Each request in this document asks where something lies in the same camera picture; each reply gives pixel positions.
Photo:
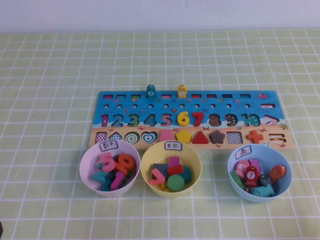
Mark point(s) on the pink plastic bowl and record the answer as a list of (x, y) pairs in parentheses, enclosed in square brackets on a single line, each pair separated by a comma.
[(86, 170)]

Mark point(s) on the paper label on yellow bowl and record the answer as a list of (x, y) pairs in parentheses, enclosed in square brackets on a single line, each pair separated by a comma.
[(173, 145)]

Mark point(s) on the magenta wooden square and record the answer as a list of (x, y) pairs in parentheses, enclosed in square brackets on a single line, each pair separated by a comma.
[(174, 161)]

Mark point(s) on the teal wooden shape piece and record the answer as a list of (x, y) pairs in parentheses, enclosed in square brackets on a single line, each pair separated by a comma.
[(187, 173)]

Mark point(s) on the green checked tablecloth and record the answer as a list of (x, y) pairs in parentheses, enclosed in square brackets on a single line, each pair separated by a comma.
[(50, 62)]

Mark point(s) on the pink wooden number five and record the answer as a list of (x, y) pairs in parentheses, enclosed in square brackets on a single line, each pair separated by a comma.
[(107, 162)]

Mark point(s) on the magenta wooden number one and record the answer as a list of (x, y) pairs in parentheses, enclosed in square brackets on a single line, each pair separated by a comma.
[(117, 180)]

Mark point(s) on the dark navy wooden fish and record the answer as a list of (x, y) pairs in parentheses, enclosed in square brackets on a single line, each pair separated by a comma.
[(264, 179)]

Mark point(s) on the dark blue wooden number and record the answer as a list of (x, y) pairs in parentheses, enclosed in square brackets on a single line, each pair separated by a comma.
[(116, 158)]

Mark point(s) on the yellow wooden pentagon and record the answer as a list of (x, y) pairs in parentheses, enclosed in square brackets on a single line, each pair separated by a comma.
[(183, 136)]

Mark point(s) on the green wooden circle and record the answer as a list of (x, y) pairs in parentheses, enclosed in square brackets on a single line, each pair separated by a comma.
[(176, 182)]

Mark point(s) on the paper label on blue bowl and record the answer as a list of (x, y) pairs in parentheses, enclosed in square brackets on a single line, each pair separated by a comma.
[(243, 152)]

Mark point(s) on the teal striped wooden fish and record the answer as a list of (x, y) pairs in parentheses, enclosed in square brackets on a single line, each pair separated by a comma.
[(263, 191)]

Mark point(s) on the yellow plastic bowl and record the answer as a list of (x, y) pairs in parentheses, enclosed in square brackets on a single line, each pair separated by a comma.
[(147, 160)]

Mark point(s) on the light blue plastic bowl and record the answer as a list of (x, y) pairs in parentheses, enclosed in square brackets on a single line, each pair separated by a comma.
[(275, 155)]

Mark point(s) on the orange wooden plus sign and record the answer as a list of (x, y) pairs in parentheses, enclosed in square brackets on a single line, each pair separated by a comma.
[(255, 136)]

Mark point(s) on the orange wooden number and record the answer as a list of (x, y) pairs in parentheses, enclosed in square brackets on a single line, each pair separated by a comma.
[(125, 163)]

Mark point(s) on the paper label on pink bowl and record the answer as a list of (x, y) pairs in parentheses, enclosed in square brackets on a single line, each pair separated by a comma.
[(109, 146)]

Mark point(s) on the pink wooden trapezoid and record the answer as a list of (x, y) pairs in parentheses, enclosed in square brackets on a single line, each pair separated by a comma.
[(165, 136)]

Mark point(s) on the green wooden fish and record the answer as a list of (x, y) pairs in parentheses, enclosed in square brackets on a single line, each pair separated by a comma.
[(236, 180)]

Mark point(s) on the ocean themed wooden puzzle board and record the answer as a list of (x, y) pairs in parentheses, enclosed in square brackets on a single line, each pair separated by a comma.
[(160, 111)]

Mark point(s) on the teal wooden number four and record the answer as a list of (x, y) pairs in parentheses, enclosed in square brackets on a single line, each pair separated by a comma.
[(98, 177)]

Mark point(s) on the slate blue wooden piece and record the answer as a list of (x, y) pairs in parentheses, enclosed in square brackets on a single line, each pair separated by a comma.
[(160, 167)]

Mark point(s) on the red wooden fish number seven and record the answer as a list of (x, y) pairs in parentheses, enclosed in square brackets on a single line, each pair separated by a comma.
[(251, 175)]

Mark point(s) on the pink wooden fish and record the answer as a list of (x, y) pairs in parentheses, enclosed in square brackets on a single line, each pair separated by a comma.
[(241, 166)]

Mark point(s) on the small yellow wooden piece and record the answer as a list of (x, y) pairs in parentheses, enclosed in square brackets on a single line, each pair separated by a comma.
[(165, 186)]

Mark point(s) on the teal fish peg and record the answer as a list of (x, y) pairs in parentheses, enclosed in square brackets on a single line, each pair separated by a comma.
[(150, 91)]

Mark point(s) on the yellow fish peg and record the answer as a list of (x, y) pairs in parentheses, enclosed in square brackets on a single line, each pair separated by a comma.
[(182, 92)]

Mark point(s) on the brown wooden star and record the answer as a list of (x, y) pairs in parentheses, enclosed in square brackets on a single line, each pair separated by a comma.
[(217, 137)]

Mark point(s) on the orange wooden fish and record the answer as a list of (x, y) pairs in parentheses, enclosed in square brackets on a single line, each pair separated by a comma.
[(277, 172)]

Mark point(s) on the red wooden triangle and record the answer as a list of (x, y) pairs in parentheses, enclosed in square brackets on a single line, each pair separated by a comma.
[(200, 139)]

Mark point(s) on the red wooden rectangle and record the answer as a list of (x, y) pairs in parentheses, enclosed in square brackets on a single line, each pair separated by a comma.
[(175, 170)]

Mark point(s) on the pink wooden greater-than sign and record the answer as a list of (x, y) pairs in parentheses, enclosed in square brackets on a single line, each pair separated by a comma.
[(157, 173)]

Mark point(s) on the magenta striped wooden fish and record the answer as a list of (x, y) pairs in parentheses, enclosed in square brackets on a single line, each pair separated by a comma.
[(255, 163)]

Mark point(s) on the yellow wooden number six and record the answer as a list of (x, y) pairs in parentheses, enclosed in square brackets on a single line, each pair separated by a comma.
[(180, 120)]

